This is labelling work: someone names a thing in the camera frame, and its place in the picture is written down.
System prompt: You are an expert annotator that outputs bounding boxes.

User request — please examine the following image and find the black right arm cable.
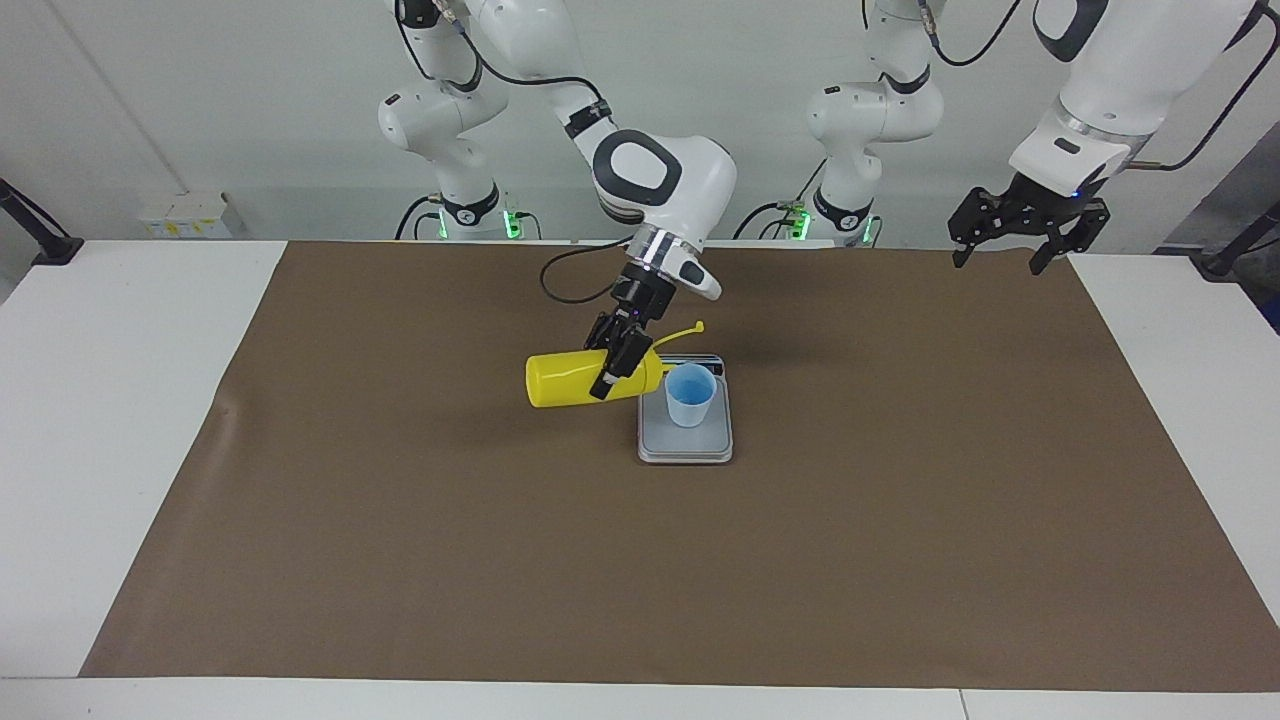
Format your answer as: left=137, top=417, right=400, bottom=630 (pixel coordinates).
left=395, top=0, right=643, bottom=306

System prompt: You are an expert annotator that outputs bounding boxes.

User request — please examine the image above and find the yellow squeeze bottle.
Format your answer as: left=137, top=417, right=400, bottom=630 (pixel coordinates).
left=526, top=320, right=706, bottom=409

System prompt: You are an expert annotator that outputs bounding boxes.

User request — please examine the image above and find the brown table mat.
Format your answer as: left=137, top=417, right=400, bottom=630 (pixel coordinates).
left=80, top=240, right=1280, bottom=693

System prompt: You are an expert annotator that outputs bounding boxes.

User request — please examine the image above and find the black clamp stand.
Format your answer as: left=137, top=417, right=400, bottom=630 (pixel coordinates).
left=0, top=178, right=85, bottom=266
left=1190, top=200, right=1280, bottom=278

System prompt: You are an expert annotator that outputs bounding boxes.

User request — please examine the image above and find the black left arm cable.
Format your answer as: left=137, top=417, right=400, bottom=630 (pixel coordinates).
left=918, top=0, right=1280, bottom=173

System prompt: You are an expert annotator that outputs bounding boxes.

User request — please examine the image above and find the black right base cable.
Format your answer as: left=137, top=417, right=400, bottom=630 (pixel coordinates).
left=397, top=195, right=446, bottom=241

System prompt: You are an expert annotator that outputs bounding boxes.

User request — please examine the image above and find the light blue plastic cup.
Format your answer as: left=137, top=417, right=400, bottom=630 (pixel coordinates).
left=665, top=363, right=718, bottom=429

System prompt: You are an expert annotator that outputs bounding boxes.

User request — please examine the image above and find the black left base cable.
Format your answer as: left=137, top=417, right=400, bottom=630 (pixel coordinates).
left=733, top=160, right=831, bottom=241

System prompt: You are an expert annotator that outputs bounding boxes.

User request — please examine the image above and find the silver digital kitchen scale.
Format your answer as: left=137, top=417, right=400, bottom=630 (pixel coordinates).
left=637, top=354, right=734, bottom=465

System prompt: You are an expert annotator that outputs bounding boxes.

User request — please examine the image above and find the white yellow socket box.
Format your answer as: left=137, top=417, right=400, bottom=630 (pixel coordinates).
left=138, top=192, right=233, bottom=239

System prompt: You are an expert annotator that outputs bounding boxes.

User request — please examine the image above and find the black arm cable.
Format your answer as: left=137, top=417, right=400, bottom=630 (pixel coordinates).
left=395, top=0, right=643, bottom=306
left=918, top=0, right=1280, bottom=173

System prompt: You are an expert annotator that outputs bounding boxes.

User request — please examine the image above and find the black base cable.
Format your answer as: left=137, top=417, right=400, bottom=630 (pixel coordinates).
left=397, top=195, right=446, bottom=241
left=733, top=160, right=831, bottom=241

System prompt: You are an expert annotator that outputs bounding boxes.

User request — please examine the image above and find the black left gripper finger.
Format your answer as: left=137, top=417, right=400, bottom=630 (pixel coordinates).
left=1030, top=198, right=1111, bottom=276
left=948, top=188, right=1011, bottom=269

